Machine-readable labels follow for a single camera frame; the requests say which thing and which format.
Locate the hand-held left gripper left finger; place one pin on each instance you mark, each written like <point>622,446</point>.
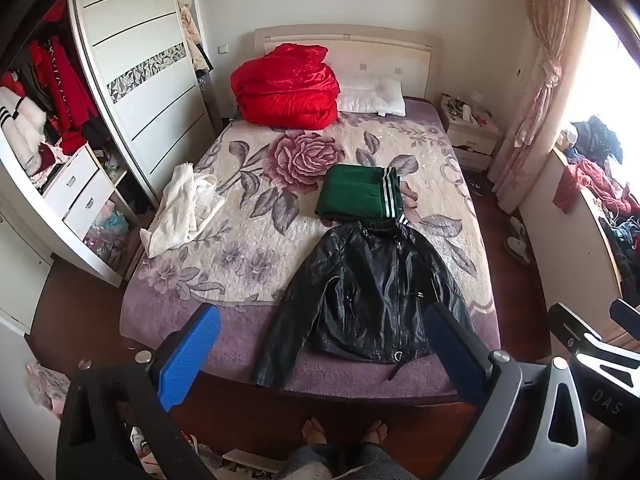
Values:
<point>190,355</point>

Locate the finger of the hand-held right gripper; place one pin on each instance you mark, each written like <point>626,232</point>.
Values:
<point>570,322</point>
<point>625,311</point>

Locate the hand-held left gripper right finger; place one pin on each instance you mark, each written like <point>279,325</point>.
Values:
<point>452,355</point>

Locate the black leather jacket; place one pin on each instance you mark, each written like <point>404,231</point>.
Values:
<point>370,290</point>

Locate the pile of mixed clothes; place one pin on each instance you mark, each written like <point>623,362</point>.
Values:
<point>595,180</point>

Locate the red hanging clothes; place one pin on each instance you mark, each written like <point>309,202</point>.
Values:
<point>65,90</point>

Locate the white slipper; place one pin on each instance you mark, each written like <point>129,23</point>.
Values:
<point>519,229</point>
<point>518,250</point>

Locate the white desk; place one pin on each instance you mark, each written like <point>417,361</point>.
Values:
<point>555,220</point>

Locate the person's right foot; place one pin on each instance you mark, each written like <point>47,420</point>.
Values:
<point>375,432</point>

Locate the person's foot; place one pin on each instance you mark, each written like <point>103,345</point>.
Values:
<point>314,432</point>
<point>375,432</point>

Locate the floral fleece blanket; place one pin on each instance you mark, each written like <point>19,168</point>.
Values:
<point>250,240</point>

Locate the white knit sweater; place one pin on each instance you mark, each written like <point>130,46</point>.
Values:
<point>180,210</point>

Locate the pink cloth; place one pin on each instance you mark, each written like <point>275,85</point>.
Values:
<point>47,387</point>

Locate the person's left foot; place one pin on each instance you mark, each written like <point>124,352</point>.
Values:
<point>314,432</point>

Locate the person's legs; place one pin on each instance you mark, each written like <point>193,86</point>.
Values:
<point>345,462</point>

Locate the white wardrobe drawer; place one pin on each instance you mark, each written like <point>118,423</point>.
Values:
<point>90,202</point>
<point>70,180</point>

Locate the white wardrobe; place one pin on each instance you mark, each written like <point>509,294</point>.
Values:
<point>30,255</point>

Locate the green folded garment with stripes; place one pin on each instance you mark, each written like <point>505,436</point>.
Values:
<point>350,190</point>

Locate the white nightstand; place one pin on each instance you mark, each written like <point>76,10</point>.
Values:
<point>470,137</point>

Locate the pink curtain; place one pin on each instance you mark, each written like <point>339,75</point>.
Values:
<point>537,100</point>

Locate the clutter on nightstand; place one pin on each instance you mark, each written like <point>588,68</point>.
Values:
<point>465,109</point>

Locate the white pillow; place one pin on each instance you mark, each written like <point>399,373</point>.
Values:
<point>370,95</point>

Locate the white fluffy garment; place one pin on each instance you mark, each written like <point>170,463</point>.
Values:
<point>22,130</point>

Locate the red duvet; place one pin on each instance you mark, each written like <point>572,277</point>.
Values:
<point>280,85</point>

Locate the white wardrobe sliding door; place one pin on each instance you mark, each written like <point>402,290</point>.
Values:
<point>140,60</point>

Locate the bed headboard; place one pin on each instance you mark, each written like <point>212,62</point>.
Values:
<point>375,50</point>

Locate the beige hanging coat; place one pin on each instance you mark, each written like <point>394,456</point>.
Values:
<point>192,35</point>

